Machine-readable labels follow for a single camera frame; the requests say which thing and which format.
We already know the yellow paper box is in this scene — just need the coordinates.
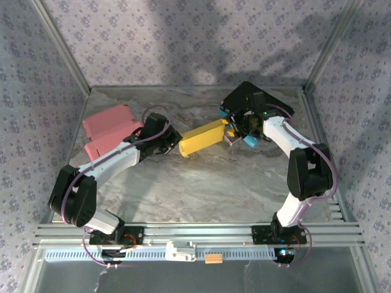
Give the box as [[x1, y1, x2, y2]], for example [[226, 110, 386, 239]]
[[178, 118, 229, 158]]

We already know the pink paper box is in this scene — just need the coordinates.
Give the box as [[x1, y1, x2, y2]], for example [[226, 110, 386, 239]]
[[82, 103, 147, 159]]

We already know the small purple card box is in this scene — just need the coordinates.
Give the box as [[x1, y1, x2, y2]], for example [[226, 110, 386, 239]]
[[223, 129, 242, 147]]

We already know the light blue tube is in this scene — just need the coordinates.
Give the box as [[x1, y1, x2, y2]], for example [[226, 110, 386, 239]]
[[220, 110, 259, 150]]

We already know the black hard case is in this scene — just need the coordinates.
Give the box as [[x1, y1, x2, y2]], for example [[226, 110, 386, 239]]
[[220, 80, 296, 118]]

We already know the white connector block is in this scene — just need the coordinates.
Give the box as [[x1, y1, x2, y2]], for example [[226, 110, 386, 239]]
[[164, 240, 197, 262]]

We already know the grey metal bottom panel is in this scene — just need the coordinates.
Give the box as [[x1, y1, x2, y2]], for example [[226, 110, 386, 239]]
[[24, 244, 382, 293]]

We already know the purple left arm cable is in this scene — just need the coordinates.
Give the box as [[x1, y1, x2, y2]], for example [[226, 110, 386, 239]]
[[60, 105, 172, 269]]

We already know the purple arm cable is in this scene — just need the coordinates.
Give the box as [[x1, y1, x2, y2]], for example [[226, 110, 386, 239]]
[[60, 105, 172, 269], [265, 103, 338, 269]]

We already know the aluminium back rail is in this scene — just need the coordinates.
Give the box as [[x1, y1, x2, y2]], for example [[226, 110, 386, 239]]
[[90, 85, 306, 92]]

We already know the aluminium right side rail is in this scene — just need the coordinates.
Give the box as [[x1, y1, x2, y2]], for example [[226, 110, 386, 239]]
[[301, 88, 359, 225]]

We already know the aluminium left side rail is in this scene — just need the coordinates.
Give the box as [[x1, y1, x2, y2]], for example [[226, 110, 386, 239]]
[[39, 88, 92, 225]]

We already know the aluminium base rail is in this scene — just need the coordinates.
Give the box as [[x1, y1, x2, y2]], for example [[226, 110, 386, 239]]
[[34, 222, 366, 247]]

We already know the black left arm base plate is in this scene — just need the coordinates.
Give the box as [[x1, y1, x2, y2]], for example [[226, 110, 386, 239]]
[[88, 225, 145, 247]]

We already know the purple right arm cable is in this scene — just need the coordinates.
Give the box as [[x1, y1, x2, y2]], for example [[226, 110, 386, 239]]
[[265, 103, 338, 269]]

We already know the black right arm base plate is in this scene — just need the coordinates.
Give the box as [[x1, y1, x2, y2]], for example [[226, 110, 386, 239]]
[[250, 225, 307, 245]]

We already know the aluminium right corner post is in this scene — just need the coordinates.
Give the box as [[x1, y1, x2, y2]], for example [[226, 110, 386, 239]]
[[304, 0, 364, 92]]

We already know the aluminium corner post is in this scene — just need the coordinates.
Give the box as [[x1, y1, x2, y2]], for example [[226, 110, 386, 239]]
[[304, 0, 364, 92], [29, 0, 92, 92]]

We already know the light blue slotted cable duct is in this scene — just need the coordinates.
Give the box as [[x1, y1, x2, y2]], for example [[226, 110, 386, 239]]
[[44, 246, 277, 262]]

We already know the black round cable mount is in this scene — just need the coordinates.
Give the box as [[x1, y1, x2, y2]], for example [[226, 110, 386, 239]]
[[273, 247, 296, 266], [100, 248, 126, 266]]

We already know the aluminium left corner post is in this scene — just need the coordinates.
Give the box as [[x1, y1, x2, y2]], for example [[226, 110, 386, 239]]
[[29, 0, 92, 92]]

